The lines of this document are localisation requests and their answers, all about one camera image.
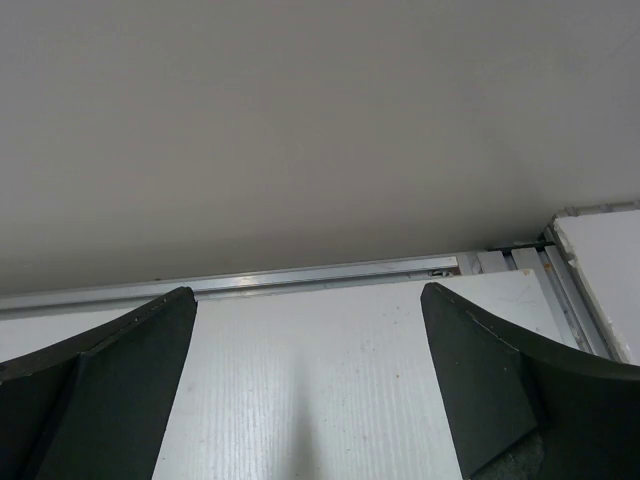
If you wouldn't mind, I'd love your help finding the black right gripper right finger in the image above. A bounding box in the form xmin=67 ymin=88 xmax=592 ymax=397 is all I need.
xmin=421 ymin=283 xmax=639 ymax=479

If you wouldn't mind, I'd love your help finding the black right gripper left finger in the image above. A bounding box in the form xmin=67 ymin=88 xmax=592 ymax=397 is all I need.
xmin=1 ymin=287 xmax=196 ymax=479

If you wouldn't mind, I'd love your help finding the aluminium table edge rail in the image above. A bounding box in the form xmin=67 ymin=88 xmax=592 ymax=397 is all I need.
xmin=1 ymin=255 xmax=460 ymax=311

